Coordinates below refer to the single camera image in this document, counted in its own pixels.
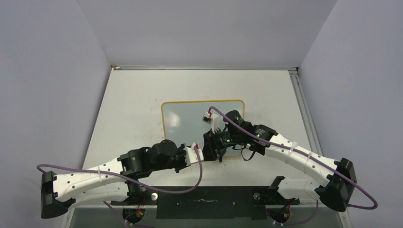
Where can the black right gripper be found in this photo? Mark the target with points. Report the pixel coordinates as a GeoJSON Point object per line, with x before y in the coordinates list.
{"type": "Point", "coordinates": [211, 148]}

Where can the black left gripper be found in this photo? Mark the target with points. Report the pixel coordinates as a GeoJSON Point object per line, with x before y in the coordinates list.
{"type": "Point", "coordinates": [183, 163]}

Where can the yellow framed whiteboard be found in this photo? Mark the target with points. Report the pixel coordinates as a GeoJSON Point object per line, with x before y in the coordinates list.
{"type": "Point", "coordinates": [182, 120]}

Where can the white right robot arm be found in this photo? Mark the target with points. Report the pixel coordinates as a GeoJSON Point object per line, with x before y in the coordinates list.
{"type": "Point", "coordinates": [330, 181]}

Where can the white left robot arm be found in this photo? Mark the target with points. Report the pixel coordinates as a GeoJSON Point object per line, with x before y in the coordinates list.
{"type": "Point", "coordinates": [64, 188]}

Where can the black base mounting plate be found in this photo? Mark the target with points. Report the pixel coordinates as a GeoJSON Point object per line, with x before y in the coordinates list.
{"type": "Point", "coordinates": [212, 202]}

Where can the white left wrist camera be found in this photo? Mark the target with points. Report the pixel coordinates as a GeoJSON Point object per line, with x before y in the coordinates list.
{"type": "Point", "coordinates": [193, 154]}

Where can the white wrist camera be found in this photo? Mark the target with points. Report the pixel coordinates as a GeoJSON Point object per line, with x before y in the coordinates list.
{"type": "Point", "coordinates": [215, 121]}
{"type": "Point", "coordinates": [193, 154]}

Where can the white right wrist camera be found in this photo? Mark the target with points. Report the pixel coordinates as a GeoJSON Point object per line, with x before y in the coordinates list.
{"type": "Point", "coordinates": [215, 121]}

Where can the aluminium rail right side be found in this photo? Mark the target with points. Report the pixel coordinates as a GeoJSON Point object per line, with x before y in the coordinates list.
{"type": "Point", "coordinates": [305, 113]}

